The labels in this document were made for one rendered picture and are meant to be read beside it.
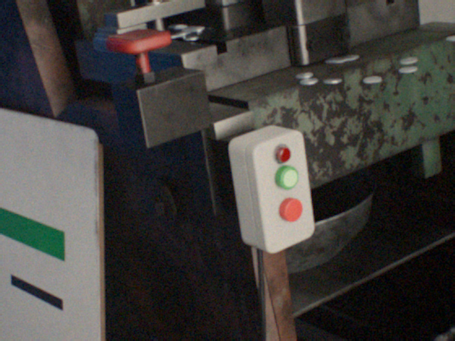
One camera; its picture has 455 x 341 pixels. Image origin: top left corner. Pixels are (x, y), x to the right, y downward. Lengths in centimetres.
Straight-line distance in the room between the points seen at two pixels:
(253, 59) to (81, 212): 37
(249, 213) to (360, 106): 29
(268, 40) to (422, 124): 27
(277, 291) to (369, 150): 27
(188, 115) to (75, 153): 39
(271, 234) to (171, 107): 19
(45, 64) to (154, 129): 48
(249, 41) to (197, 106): 21
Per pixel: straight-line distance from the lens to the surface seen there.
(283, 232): 112
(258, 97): 121
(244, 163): 109
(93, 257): 147
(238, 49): 129
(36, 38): 155
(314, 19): 133
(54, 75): 154
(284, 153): 108
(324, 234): 143
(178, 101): 111
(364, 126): 133
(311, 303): 140
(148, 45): 107
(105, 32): 135
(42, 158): 156
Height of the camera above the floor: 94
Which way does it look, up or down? 18 degrees down
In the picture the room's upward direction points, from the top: 9 degrees counter-clockwise
